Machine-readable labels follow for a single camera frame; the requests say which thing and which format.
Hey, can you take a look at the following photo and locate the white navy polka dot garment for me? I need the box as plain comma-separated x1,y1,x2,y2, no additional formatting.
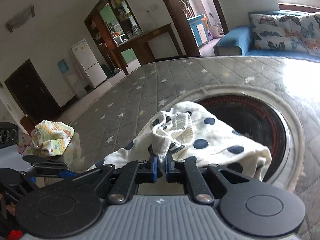
91,101,272,180

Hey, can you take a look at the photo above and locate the colourful patterned cloth bundle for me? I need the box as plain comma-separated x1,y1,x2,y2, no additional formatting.
18,120,75,158

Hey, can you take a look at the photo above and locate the grey star quilted mat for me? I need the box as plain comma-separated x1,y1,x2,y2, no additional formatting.
61,56,319,239

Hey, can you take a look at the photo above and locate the dark wooden entrance door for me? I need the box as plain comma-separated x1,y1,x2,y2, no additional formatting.
5,59,61,122

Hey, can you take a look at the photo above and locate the water dispenser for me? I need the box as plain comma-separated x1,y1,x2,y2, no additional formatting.
57,59,87,99

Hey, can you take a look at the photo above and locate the white refrigerator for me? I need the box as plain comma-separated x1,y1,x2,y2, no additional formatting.
71,39,107,89

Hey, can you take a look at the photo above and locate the dark wooden console table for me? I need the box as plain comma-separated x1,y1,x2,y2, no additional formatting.
111,23,183,65

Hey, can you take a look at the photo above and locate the blue fabric sofa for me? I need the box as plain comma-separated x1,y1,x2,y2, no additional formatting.
214,10,319,62

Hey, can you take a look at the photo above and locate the blue toy kitchen cabinet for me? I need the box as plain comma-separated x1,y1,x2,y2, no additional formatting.
187,14,208,47

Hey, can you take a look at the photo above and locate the dark wooden display shelf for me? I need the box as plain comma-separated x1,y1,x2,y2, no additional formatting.
84,0,142,72

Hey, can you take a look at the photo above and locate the left butterfly print cushion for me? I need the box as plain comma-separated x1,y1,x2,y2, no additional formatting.
249,14,310,53

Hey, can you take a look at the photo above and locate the butterfly print cushion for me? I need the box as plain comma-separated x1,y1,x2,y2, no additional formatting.
304,12,319,56
249,14,310,53

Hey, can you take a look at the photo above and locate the right butterfly print cushion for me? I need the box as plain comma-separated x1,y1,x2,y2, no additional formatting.
304,12,319,56

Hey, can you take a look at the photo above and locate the dark wooden door frame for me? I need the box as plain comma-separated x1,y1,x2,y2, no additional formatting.
163,0,229,57

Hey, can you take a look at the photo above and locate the wall lamp fixture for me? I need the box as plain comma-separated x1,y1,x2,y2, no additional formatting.
5,5,35,33

